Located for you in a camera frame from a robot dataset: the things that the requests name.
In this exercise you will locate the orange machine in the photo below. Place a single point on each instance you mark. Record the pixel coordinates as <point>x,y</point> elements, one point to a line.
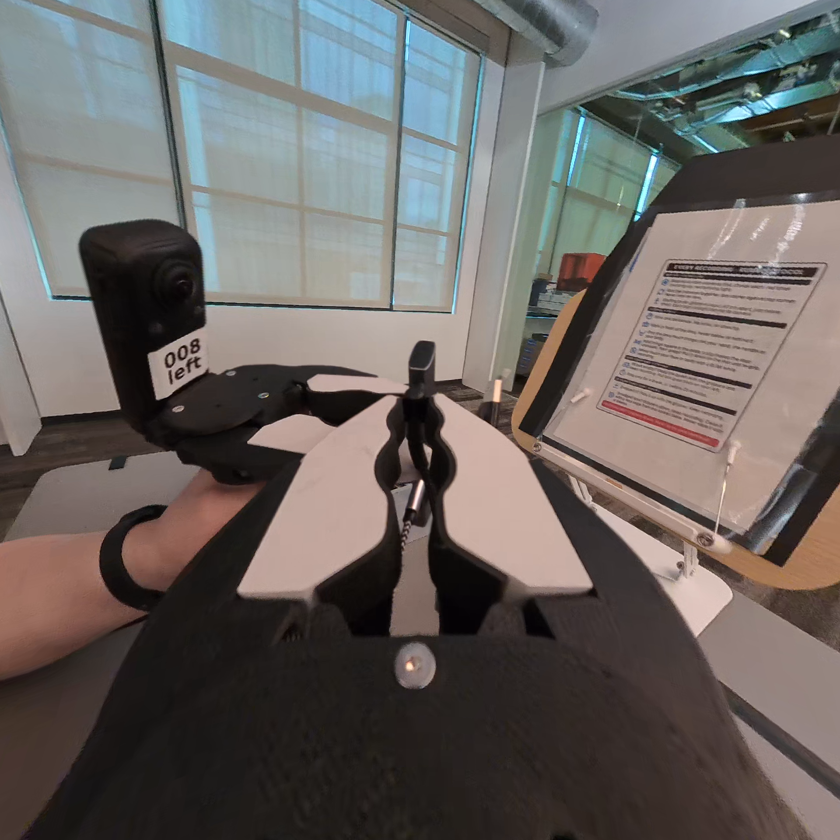
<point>581,272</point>

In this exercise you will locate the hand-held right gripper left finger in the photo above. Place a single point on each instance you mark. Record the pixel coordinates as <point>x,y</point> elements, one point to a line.
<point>321,512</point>

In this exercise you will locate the wooden backing board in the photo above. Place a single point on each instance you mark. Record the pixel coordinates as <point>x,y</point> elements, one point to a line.
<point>544,394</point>

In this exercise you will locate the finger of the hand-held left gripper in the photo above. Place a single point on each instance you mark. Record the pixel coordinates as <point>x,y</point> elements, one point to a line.
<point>289,436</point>
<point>354,384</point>

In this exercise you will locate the person's left forearm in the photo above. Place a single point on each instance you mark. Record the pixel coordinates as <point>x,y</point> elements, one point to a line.
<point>52,590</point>

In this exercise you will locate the black wristband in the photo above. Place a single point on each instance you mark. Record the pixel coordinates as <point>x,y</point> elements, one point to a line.
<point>121,564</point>

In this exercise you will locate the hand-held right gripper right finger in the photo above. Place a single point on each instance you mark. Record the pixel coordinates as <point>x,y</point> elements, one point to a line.
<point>512,518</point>

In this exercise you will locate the silver ventilation duct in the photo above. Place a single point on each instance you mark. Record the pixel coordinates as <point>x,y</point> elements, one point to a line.
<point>544,26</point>

